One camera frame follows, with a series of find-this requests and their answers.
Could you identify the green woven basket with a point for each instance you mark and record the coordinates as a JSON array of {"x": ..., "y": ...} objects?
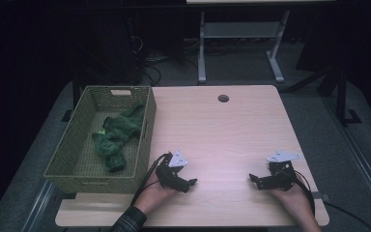
[{"x": 77, "y": 161}]

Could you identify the person's left hand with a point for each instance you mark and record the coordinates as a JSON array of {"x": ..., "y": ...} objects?
[{"x": 153, "y": 196}]

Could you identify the black table leg bracket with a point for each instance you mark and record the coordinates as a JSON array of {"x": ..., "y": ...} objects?
[{"x": 74, "y": 96}]

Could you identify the person's right hand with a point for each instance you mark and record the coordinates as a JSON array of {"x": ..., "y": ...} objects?
[{"x": 293, "y": 201}]

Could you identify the black floor stand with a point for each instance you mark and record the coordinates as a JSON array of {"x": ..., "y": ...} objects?
[{"x": 341, "y": 93}]

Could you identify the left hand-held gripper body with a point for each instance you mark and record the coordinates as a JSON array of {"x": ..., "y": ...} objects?
[{"x": 170, "y": 175}]

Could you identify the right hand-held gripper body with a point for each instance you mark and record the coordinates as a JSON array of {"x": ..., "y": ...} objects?
[{"x": 278, "y": 177}]

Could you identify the grey metal table frame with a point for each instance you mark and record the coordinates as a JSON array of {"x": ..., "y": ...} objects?
[{"x": 238, "y": 30}]

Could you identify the aluminium floor rail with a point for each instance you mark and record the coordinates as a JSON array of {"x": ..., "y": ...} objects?
[
  {"x": 38, "y": 206},
  {"x": 360, "y": 151}
]

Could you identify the grey tape piece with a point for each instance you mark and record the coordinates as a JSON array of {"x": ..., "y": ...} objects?
[{"x": 319, "y": 195}]

